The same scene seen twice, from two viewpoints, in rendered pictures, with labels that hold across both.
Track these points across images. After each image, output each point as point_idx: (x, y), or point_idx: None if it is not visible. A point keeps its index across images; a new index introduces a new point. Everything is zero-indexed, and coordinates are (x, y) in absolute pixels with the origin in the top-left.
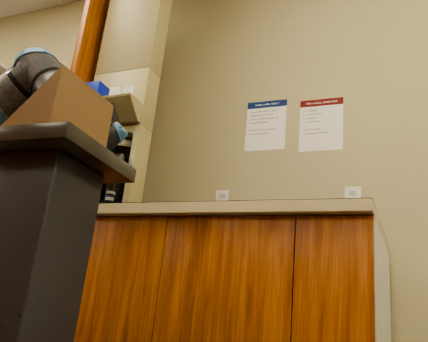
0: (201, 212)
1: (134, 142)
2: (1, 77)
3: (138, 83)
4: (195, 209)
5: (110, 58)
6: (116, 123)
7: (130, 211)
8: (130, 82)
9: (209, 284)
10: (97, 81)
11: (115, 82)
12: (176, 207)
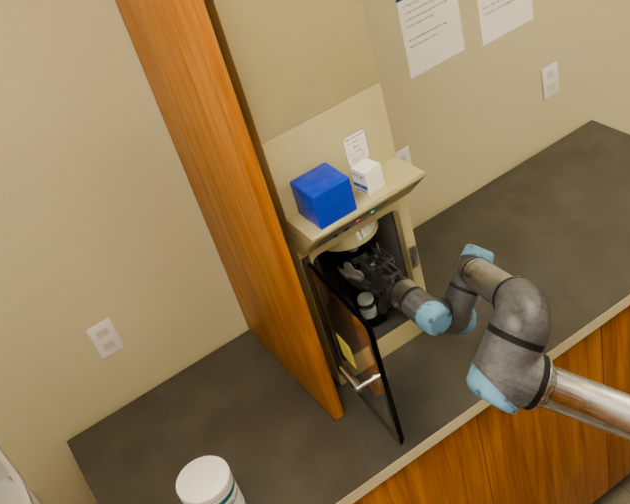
0: None
1: (405, 222)
2: (545, 396)
3: (370, 123)
4: None
5: (281, 95)
6: (487, 254)
7: (572, 344)
8: (354, 127)
9: None
10: (345, 181)
11: (320, 141)
12: (621, 306)
